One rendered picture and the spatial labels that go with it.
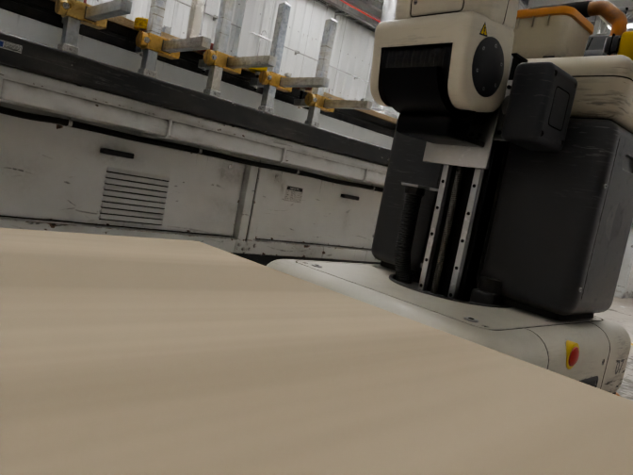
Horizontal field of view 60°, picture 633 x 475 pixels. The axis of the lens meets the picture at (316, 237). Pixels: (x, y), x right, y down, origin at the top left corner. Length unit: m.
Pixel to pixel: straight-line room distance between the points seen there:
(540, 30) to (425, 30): 0.36
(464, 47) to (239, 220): 1.60
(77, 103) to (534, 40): 1.29
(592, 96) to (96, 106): 1.38
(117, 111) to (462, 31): 1.20
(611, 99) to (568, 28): 0.23
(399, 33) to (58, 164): 1.34
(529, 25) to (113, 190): 1.49
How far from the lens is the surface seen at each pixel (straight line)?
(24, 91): 1.80
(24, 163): 2.05
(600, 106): 1.20
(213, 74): 2.03
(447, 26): 1.05
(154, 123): 1.95
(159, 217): 2.24
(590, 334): 1.24
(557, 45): 1.33
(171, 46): 1.88
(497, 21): 1.10
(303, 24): 11.91
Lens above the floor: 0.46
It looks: 5 degrees down
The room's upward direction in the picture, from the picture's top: 11 degrees clockwise
